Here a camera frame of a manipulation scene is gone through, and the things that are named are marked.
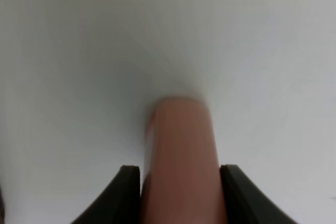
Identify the pink lotion bottle white cap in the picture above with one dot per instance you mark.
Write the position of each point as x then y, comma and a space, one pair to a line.
182, 181

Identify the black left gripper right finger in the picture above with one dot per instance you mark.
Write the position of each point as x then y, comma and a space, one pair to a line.
245, 202

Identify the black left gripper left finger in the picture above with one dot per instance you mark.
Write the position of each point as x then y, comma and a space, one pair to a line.
119, 202

